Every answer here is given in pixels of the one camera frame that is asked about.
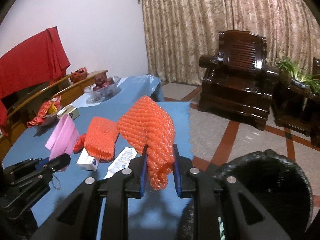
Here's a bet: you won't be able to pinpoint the small white blue box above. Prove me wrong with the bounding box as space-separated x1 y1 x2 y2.
76 148 100 171

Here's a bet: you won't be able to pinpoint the glass fruit bowl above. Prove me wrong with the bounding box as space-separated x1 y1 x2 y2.
84 76 121 104

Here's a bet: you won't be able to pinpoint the blue tablecloth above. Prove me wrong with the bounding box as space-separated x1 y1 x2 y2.
1 76 191 239

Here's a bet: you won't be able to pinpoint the dark red apples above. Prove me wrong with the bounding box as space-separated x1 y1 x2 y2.
93 75 114 91

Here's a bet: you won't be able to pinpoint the red cloth cover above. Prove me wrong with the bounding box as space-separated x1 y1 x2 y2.
0 26 72 137

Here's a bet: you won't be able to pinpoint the rubber band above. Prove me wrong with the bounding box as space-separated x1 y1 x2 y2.
52 174 61 190

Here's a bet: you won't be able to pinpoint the green potted plant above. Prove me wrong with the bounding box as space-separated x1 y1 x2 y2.
276 56 319 96

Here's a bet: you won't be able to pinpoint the red ornament on cabinet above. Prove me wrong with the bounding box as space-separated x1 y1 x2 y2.
70 67 88 83

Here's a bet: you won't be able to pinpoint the dark wooden armchair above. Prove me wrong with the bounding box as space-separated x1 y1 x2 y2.
199 30 278 131

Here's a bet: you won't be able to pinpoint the orange foam net sleeve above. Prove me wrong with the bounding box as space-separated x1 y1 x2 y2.
116 96 175 190

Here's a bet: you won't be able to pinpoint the dark wooden side table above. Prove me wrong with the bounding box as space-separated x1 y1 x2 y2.
272 82 319 147

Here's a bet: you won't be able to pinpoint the tissue box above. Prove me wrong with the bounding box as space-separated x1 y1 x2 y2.
57 105 80 120

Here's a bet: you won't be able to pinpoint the patterned beige curtain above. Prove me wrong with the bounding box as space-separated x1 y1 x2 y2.
138 0 319 85

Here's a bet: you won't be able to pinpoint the white barcode label packet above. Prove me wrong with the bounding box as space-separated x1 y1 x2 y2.
104 147 137 179

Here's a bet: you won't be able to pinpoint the red snack wrapper dish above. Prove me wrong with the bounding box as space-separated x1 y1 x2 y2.
27 96 61 128

